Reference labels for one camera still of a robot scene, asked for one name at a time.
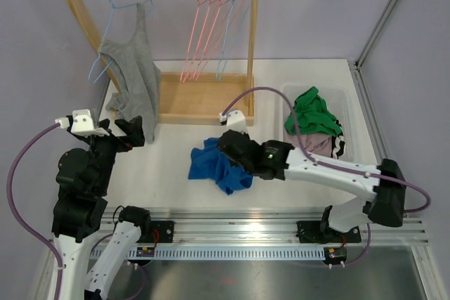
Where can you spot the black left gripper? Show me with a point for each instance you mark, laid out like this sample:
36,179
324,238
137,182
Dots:
133,132

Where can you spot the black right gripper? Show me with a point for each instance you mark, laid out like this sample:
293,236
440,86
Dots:
247,136

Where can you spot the blue tank top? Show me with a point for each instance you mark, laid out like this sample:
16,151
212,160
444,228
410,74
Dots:
209,163

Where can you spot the light blue wire hanger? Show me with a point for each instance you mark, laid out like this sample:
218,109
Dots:
233,11

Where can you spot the green tank top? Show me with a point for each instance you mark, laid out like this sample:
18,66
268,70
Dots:
312,115

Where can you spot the mauve pink tank top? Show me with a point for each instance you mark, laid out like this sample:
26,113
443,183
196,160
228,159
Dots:
316,143

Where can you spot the black white striped tank top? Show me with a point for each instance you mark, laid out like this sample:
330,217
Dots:
338,144

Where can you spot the pink wire hanger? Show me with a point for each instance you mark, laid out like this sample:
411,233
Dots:
217,35

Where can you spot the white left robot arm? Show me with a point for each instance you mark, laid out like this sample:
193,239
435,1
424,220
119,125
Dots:
83,178

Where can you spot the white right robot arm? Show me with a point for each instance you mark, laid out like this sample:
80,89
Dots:
378,194

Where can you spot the grey tank top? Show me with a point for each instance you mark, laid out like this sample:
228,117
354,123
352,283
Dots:
137,76

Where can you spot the light blue hanger far left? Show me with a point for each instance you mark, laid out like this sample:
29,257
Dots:
113,8

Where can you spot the wooden clothes rack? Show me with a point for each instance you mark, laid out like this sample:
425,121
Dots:
197,102

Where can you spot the white perforated plastic basket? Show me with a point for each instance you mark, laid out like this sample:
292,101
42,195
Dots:
338,104

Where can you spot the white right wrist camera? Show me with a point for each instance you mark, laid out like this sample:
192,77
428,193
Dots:
234,121

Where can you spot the aluminium mounting rail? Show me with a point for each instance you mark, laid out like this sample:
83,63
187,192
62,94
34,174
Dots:
269,227

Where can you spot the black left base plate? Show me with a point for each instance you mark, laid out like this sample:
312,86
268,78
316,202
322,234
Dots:
160,231

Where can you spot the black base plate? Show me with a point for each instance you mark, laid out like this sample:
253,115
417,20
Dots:
315,232
160,231

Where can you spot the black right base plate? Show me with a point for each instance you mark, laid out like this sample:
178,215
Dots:
315,232

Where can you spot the white slotted cable duct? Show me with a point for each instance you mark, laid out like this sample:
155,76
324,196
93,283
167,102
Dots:
166,253

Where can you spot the aluminium corner frame post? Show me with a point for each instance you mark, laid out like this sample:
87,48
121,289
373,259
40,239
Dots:
382,21

